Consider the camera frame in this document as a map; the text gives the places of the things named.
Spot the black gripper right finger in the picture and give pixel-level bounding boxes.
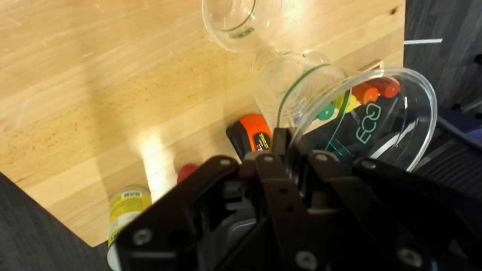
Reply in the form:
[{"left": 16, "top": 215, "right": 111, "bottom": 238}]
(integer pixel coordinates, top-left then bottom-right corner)
[{"left": 292, "top": 149, "right": 482, "bottom": 271}]

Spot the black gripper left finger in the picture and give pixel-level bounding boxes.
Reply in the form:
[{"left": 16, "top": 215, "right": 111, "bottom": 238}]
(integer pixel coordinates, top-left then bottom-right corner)
[{"left": 105, "top": 127, "right": 328, "bottom": 271}]

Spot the clear cup with ECO print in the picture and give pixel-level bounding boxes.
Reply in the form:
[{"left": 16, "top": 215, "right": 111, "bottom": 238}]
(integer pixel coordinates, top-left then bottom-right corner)
[{"left": 289, "top": 66, "right": 439, "bottom": 173}]

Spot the orange black tape measure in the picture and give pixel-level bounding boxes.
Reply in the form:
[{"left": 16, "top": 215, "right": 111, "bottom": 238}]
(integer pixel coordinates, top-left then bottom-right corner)
[{"left": 224, "top": 113, "right": 274, "bottom": 158}]

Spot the small red toy fruit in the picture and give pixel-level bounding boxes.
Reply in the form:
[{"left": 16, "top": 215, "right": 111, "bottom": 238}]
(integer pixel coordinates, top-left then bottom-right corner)
[{"left": 176, "top": 163, "right": 200, "bottom": 185}]

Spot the yellow green spray bottle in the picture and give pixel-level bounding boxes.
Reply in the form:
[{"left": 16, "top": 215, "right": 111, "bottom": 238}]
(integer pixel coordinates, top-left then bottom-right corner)
[{"left": 105, "top": 185, "right": 153, "bottom": 271}]

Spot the green stacking ring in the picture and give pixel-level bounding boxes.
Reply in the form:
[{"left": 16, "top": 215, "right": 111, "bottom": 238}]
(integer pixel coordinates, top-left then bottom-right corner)
[{"left": 314, "top": 101, "right": 335, "bottom": 122}]

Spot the yellow stacking ring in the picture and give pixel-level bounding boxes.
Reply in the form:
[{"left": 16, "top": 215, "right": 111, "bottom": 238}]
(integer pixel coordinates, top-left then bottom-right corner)
[{"left": 332, "top": 92, "right": 361, "bottom": 115}]

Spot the orange stacking ring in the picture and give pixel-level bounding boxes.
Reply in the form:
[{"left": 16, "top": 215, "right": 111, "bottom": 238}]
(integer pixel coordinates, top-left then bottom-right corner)
[{"left": 350, "top": 81, "right": 381, "bottom": 107}]

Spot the red stacking ring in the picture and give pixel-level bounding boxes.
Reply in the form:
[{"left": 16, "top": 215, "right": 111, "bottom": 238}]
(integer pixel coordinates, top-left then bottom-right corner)
[{"left": 375, "top": 77, "right": 402, "bottom": 101}]

